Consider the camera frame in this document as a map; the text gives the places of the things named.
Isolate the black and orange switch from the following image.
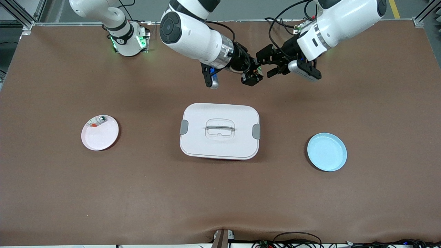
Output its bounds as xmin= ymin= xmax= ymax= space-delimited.
xmin=242 ymin=68 xmax=264 ymax=86

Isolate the white lidded storage box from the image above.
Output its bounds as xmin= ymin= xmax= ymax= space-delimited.
xmin=179 ymin=103 xmax=261 ymax=161

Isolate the light blue round plate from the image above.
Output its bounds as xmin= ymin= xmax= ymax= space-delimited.
xmin=307 ymin=133 xmax=348 ymax=172

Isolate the brown table mat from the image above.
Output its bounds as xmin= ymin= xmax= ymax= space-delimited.
xmin=0 ymin=20 xmax=441 ymax=246

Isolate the small green orange item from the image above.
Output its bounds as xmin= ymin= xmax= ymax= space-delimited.
xmin=89 ymin=116 xmax=108 ymax=128

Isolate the pink round plate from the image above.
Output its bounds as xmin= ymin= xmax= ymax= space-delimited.
xmin=81 ymin=115 xmax=120 ymax=151

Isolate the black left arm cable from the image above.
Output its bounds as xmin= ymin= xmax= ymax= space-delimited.
xmin=269 ymin=0 xmax=319 ymax=52

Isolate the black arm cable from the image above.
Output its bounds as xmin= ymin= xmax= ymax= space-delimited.
xmin=205 ymin=20 xmax=236 ymax=43
xmin=269 ymin=0 xmax=319 ymax=52

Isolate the black base cable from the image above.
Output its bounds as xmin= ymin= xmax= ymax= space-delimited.
xmin=264 ymin=17 xmax=298 ymax=37
xmin=119 ymin=0 xmax=152 ymax=24

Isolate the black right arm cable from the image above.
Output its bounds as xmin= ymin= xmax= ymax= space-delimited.
xmin=205 ymin=20 xmax=236 ymax=43

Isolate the aluminium frame profile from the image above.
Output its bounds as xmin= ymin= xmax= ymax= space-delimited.
xmin=413 ymin=0 xmax=441 ymax=27
xmin=0 ymin=0 xmax=47 ymax=31

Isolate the black looped cable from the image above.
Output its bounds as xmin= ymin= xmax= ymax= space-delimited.
xmin=273 ymin=231 xmax=323 ymax=248

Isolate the wooden post bracket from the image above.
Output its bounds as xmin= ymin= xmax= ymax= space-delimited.
xmin=211 ymin=228 xmax=235 ymax=248

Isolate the black cable bundle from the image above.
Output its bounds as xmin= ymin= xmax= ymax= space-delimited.
xmin=345 ymin=239 xmax=441 ymax=248

